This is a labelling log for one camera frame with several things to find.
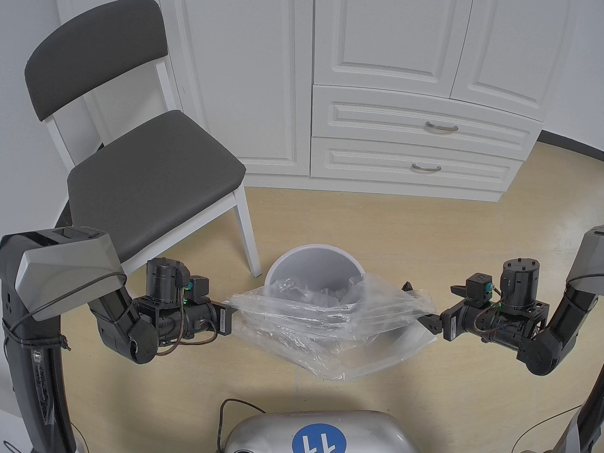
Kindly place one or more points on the white trash bin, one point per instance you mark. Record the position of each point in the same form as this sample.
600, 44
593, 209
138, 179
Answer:
311, 267

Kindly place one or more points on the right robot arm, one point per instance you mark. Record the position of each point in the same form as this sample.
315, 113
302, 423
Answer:
542, 347

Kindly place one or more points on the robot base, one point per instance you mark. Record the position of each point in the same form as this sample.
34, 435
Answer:
368, 434

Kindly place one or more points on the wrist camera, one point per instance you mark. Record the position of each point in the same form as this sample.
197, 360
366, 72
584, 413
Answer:
477, 286
200, 286

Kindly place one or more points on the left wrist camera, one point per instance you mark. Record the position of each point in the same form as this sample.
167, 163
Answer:
200, 286

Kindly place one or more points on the clear plastic bag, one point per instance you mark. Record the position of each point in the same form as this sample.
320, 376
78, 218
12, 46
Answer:
321, 338

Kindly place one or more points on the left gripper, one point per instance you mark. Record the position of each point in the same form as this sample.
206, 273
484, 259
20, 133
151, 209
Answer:
203, 316

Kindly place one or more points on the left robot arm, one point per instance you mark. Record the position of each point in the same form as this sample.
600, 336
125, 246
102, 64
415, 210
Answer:
61, 272

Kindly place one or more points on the grey and white chair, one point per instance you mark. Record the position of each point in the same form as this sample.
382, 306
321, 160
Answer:
151, 177

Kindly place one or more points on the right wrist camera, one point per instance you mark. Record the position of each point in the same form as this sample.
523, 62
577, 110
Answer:
477, 286

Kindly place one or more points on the crumpled black plastic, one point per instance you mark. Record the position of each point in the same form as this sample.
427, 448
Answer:
407, 285

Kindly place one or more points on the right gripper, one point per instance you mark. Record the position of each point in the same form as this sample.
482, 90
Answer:
472, 321

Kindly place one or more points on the white wardrobe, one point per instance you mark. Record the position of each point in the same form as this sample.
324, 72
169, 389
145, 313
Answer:
387, 26

